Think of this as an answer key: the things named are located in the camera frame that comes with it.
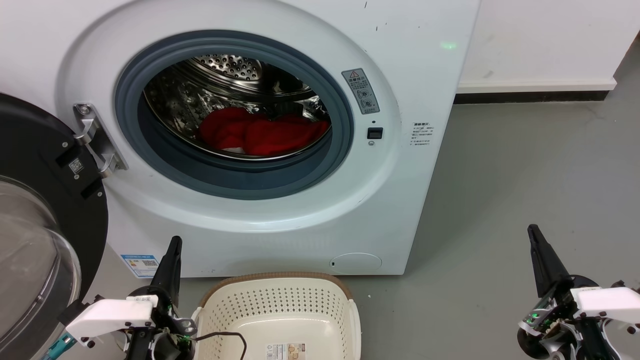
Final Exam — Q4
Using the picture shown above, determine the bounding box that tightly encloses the silver metal door hinge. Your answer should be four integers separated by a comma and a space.
73, 103, 129, 179

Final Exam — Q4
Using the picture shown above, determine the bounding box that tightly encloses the black round washer door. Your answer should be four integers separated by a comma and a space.
0, 93, 109, 360

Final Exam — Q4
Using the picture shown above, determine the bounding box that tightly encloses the grey warning sticker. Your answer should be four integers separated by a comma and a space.
341, 68, 380, 115

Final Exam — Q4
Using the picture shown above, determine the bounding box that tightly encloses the blue energy label sticker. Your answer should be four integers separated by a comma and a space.
120, 254, 161, 279

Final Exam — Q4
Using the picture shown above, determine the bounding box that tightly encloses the red cloth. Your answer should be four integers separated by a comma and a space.
198, 106, 331, 157

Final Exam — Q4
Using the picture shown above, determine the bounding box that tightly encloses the teal connector clip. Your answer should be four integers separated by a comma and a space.
41, 334, 77, 360

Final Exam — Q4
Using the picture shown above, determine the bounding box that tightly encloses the round white filter cover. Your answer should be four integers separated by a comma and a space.
330, 252, 383, 275

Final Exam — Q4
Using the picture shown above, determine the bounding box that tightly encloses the stainless steel washing machine drum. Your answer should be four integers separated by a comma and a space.
143, 54, 333, 161

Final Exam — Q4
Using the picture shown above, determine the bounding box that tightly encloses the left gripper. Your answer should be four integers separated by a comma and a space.
123, 236, 197, 360

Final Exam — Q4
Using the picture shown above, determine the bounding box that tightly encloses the white front-load washing machine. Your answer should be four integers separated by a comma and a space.
0, 0, 482, 279

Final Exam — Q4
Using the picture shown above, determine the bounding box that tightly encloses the cream plastic laundry basket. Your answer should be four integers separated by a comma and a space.
191, 272, 362, 360

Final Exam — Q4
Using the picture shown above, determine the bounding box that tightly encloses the thin black cable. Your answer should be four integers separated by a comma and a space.
192, 331, 248, 360

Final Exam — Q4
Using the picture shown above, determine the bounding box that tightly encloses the small text label sticker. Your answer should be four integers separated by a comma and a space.
409, 121, 435, 153

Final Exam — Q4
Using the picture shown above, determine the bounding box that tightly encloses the grey rubber door gasket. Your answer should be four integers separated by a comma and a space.
114, 29, 355, 201

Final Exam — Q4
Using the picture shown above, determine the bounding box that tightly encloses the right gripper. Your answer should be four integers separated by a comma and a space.
516, 224, 602, 360

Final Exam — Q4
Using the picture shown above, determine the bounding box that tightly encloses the white wall baseboard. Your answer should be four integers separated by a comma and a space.
456, 76, 619, 95

